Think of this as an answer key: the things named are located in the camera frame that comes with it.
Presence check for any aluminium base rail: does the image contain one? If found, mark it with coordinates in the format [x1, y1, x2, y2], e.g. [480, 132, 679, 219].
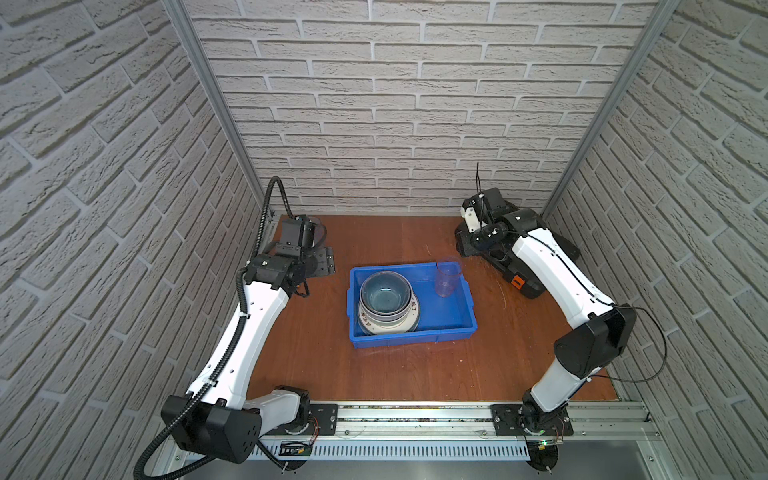
[167, 398, 661, 463]

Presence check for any blue plastic bin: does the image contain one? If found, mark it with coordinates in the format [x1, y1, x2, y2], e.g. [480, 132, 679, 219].
[347, 263, 477, 348]

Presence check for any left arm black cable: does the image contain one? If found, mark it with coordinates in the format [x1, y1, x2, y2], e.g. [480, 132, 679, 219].
[133, 175, 295, 480]

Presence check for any lavender bowl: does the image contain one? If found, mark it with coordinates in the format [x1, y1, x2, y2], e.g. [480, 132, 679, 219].
[358, 299, 418, 325]

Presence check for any pink clear plastic cup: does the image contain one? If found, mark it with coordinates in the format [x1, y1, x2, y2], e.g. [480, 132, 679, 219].
[435, 257, 462, 298]

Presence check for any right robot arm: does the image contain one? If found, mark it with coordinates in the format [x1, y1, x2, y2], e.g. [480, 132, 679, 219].
[455, 188, 636, 435]

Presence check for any black tool case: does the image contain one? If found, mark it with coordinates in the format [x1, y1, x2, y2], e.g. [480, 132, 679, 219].
[454, 220, 580, 299]

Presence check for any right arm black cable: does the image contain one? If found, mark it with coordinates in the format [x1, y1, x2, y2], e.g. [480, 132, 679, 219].
[475, 161, 668, 457]

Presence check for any orange sunburst white plate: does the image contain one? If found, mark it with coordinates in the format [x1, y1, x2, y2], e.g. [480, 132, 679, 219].
[357, 298, 421, 335]

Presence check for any grey blue bowl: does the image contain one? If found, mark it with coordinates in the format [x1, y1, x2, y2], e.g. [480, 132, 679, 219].
[360, 271, 413, 313]

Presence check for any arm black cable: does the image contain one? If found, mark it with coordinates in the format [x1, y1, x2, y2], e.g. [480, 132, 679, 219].
[475, 161, 668, 457]
[133, 175, 295, 480]

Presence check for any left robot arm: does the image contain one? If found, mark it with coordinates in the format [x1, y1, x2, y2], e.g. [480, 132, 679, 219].
[161, 215, 335, 463]

